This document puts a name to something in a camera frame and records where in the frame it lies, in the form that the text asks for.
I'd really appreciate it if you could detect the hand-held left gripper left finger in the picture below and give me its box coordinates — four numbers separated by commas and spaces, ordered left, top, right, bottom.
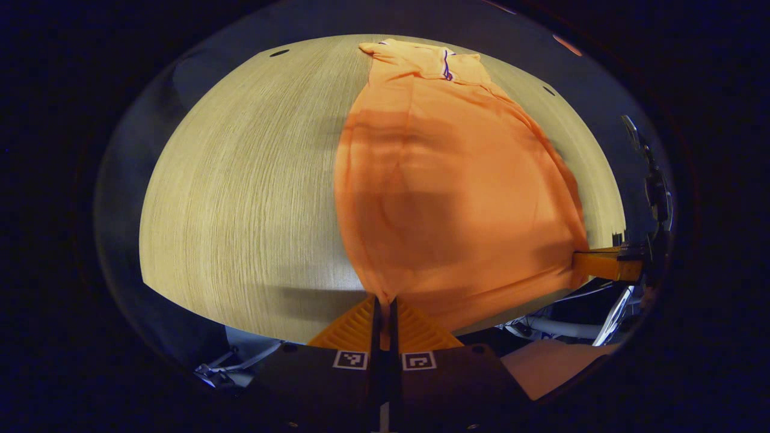
250, 295, 381, 433

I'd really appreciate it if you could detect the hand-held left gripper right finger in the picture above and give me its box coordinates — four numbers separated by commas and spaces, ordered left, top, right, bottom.
389, 298, 534, 433

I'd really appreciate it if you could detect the orange T-shirt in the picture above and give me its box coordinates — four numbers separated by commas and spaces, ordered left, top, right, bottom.
333, 38, 590, 349

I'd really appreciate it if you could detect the tan flat panel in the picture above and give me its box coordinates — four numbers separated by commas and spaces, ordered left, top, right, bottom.
499, 340, 620, 402

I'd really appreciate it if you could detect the white metal frame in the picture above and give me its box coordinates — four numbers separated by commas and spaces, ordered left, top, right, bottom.
192, 340, 283, 388
499, 281, 635, 348

